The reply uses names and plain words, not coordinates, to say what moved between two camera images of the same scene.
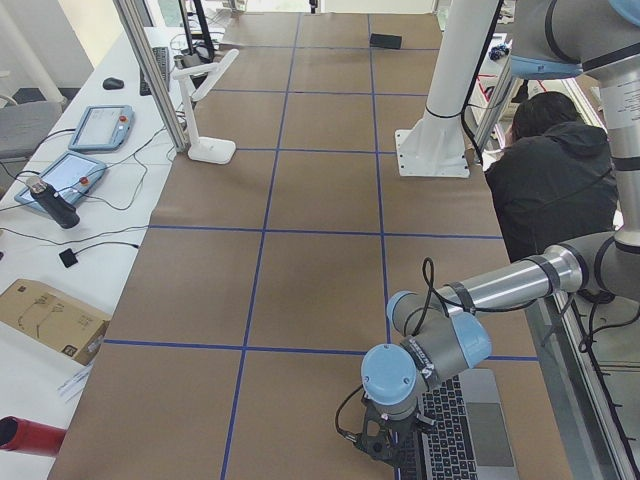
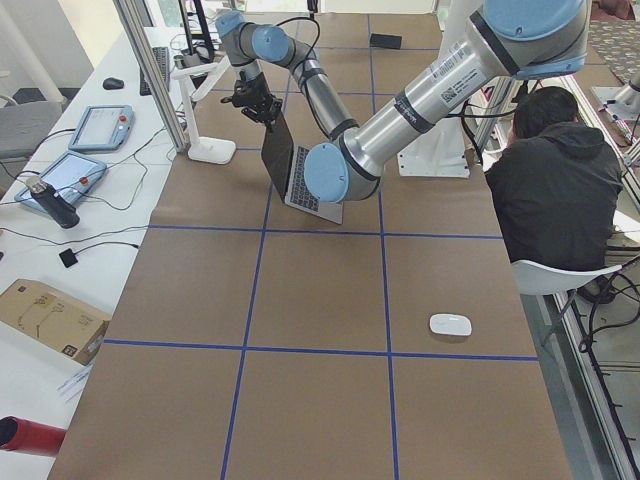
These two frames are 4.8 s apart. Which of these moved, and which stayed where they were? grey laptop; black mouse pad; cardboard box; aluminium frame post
Moved: grey laptop
Stayed: black mouse pad; cardboard box; aluminium frame post
